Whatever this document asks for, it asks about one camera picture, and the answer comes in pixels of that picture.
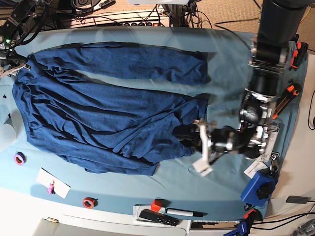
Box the blue black clamp bottom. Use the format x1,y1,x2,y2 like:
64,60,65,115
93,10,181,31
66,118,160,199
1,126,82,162
224,208,262,236

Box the white power strip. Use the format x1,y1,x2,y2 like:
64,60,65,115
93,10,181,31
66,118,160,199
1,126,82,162
61,9,169,29

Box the orange black utility knife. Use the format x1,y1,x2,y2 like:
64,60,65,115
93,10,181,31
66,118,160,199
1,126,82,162
272,83,302,119

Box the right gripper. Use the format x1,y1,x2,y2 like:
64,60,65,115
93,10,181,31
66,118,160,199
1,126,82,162
0,48,31,79

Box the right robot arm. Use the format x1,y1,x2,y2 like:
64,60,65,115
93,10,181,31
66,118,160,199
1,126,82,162
0,0,51,78

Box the small pink toy figure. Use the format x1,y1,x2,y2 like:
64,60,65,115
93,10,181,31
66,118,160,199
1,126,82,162
47,181,55,194

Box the dark blue t-shirt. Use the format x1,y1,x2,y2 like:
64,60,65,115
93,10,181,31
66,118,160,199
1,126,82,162
12,42,208,176

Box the black remote control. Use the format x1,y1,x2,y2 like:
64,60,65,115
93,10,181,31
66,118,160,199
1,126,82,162
139,209,180,226

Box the white paper card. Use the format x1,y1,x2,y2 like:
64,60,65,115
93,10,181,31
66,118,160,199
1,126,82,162
36,168,71,199

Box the black phone device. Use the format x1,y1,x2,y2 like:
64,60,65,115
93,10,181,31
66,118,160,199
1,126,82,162
286,196,309,204

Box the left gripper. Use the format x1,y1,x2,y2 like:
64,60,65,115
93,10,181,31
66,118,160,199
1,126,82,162
172,124,243,154

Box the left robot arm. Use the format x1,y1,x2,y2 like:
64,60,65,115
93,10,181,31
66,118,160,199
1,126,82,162
173,0,314,159

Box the red tape roll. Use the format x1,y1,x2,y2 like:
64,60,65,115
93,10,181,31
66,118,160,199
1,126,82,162
82,197,98,209

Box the white label card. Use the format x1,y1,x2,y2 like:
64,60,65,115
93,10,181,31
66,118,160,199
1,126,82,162
244,161,268,179

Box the white black marker pen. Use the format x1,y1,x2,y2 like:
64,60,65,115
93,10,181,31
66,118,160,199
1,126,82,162
165,208,207,217

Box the light blue table cloth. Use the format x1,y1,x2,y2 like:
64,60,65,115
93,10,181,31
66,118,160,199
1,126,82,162
0,26,309,221

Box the blue box with knob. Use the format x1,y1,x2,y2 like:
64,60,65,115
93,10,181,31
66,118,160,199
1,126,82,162
241,169,279,207

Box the clear blister retail package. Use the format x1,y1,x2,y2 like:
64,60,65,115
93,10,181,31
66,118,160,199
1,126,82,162
257,122,280,162

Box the purple tape roll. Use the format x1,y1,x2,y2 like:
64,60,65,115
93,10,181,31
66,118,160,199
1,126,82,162
14,152,26,166

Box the red cube block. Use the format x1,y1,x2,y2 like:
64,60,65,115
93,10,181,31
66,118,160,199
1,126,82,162
150,199,162,212

